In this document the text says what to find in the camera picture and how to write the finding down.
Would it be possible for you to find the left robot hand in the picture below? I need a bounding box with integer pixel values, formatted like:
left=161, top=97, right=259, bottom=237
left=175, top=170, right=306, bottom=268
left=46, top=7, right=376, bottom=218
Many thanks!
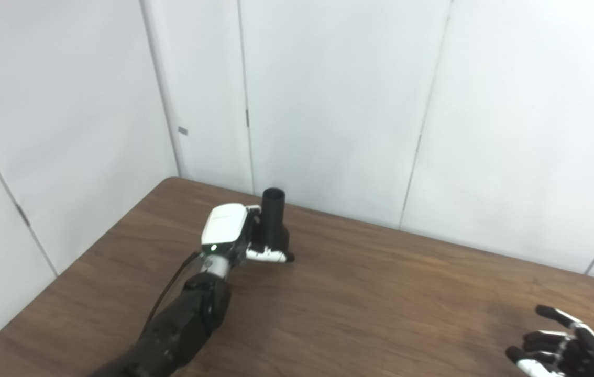
left=201, top=203, right=295, bottom=264

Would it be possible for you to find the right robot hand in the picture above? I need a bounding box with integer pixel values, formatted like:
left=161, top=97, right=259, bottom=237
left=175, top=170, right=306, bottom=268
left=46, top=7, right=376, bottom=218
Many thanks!
left=505, top=305, right=594, bottom=377

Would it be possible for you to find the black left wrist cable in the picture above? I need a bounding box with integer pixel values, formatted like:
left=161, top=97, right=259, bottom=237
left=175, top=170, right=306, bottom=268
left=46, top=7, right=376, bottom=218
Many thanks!
left=145, top=252, right=203, bottom=325

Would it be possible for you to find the black nozzle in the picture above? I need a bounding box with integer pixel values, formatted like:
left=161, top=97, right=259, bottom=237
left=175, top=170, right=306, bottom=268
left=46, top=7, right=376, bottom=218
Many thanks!
left=252, top=188, right=291, bottom=252

